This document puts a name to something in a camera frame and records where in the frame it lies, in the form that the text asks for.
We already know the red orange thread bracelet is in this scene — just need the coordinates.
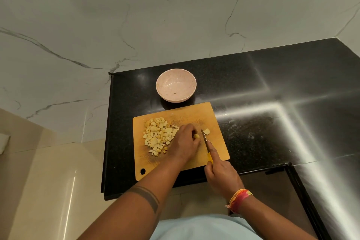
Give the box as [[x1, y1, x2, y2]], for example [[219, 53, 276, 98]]
[[225, 188, 254, 215]]

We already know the person's left hand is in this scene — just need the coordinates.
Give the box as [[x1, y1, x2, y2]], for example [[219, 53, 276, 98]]
[[168, 123, 202, 165]]

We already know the person's right hand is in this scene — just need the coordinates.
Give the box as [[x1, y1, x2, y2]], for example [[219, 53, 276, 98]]
[[204, 141, 246, 201]]

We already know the pink speckled bowl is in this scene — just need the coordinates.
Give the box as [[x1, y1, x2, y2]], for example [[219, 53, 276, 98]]
[[156, 68, 197, 104]]

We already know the pile of diced potato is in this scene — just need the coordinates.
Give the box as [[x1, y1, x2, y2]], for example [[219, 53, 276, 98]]
[[142, 116, 180, 157]]

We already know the wooden cutting board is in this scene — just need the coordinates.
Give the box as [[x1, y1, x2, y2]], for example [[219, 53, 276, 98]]
[[132, 102, 231, 182]]

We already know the person's left forearm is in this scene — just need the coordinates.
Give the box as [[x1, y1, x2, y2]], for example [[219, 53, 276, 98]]
[[78, 158, 186, 240]]

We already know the yellow handled kitchen knife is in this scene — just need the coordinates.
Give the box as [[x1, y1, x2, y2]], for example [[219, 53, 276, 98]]
[[200, 129, 214, 165]]

